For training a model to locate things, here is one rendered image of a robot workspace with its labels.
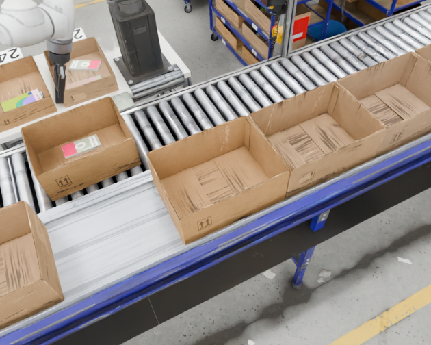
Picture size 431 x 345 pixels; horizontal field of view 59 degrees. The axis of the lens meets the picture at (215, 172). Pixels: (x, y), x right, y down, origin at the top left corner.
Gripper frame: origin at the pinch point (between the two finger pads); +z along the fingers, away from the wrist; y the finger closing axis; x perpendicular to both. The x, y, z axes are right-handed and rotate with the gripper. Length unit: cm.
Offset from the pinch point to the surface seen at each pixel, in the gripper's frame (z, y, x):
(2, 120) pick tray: 28.9, 22.6, 20.3
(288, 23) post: -33, 7, -110
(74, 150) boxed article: 24.0, -7.4, -4.7
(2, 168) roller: 36.7, -0.7, 23.5
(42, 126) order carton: 15.6, 0.4, 6.8
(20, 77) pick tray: 30, 60, 7
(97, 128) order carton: 19.7, 1.0, -16.8
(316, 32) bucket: 7, 87, -220
